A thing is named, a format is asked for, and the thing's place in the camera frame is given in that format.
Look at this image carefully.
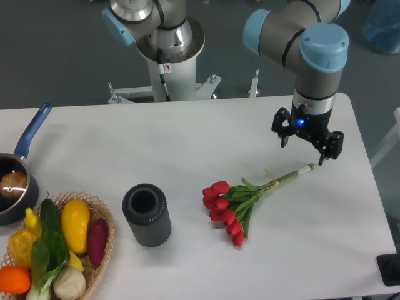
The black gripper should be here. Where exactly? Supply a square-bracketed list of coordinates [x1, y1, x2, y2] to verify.
[271, 105, 344, 166]

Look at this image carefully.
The red tulip bouquet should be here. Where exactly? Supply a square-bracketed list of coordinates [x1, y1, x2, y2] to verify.
[202, 163, 316, 248]

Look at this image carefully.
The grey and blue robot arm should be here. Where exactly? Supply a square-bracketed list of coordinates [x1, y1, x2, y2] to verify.
[102, 1, 349, 160]

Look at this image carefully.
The blue transparent container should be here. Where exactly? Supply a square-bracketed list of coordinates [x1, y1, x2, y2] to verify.
[362, 0, 399, 54]

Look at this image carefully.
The black device at edge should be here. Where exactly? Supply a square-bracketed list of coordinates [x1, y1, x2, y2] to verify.
[376, 253, 400, 286]

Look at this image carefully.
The dark grey ribbed vase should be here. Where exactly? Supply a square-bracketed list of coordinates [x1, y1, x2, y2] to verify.
[122, 183, 172, 247]

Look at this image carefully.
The purple sweet potato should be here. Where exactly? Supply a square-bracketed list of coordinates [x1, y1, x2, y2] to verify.
[87, 218, 109, 267]

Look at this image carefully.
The yellow banana piece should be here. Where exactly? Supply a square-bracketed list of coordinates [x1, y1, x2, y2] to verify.
[67, 251, 84, 273]

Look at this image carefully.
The dark green cucumber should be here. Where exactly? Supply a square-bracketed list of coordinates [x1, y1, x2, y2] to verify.
[39, 197, 62, 234]

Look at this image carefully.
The beige garlic bulb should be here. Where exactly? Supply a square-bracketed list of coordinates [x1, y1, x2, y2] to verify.
[53, 267, 86, 300]

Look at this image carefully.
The green bok choy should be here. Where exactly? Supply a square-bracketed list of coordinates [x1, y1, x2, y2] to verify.
[26, 231, 69, 299]

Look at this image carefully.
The yellow bell pepper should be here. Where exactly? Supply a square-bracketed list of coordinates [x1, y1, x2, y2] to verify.
[8, 229, 38, 268]

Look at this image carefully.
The orange fruit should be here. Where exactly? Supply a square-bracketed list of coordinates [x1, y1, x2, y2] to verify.
[1, 266, 31, 294]

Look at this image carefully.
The white frame at right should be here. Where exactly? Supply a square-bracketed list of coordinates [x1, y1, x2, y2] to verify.
[369, 107, 399, 168]

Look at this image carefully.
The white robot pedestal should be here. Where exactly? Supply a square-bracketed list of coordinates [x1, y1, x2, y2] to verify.
[102, 9, 221, 104]

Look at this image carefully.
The black cable on pedestal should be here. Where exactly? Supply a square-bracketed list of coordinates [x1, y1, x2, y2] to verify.
[157, 47, 172, 102]

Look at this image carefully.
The blue handled saucepan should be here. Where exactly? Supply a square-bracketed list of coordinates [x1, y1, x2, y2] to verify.
[1, 102, 53, 226]

